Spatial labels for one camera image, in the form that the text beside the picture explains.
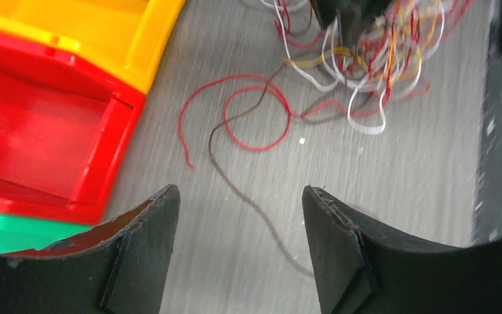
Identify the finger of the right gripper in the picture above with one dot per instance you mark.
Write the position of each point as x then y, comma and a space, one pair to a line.
349, 13

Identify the yellow plastic bin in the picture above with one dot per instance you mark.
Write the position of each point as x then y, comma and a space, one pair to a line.
124, 38

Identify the green plastic bin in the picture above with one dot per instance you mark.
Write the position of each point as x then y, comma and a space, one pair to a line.
21, 233

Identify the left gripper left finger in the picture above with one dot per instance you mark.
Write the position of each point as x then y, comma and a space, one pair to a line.
119, 266

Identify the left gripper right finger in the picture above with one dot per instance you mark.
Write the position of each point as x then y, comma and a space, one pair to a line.
362, 265

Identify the red plastic bin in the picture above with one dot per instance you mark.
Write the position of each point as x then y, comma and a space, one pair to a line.
64, 128

